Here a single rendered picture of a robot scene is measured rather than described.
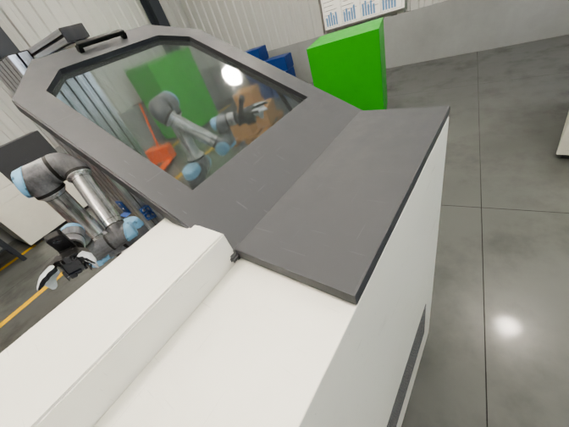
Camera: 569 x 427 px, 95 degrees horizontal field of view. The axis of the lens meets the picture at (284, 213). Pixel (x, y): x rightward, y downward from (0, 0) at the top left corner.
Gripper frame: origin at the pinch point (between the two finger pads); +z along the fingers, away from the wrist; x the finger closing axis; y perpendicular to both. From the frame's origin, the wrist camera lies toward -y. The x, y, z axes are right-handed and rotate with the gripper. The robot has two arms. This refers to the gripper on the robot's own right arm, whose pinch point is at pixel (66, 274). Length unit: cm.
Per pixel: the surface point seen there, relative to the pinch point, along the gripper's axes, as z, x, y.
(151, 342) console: 48, -18, -6
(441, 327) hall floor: 49, -145, 127
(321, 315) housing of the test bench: 65, -43, -7
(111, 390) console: 51, -11, -5
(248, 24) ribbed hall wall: -664, -458, -86
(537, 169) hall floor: 28, -339, 100
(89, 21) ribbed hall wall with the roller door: -719, -104, -146
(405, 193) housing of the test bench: 60, -72, -15
